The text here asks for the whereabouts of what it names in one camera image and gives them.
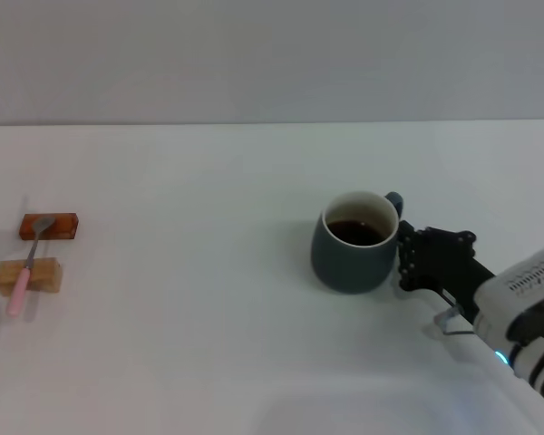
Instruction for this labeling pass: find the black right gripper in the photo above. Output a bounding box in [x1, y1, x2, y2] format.
[396, 220, 498, 326]

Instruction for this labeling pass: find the dark grey ceramic coffee cup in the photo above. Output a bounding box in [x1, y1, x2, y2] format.
[310, 190, 406, 295]

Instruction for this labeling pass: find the pink-handled metal spoon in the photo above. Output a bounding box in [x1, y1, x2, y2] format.
[5, 216, 58, 318]

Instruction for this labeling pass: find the light wooden spoon rest block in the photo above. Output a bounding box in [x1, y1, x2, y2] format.
[0, 256, 65, 296]

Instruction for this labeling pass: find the reddish-brown wooden block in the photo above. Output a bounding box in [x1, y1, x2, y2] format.
[16, 212, 81, 241]

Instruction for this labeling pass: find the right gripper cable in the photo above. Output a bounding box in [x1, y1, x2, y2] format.
[434, 289, 475, 337]

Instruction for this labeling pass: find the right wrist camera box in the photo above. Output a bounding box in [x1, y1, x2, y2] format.
[474, 239, 544, 345]

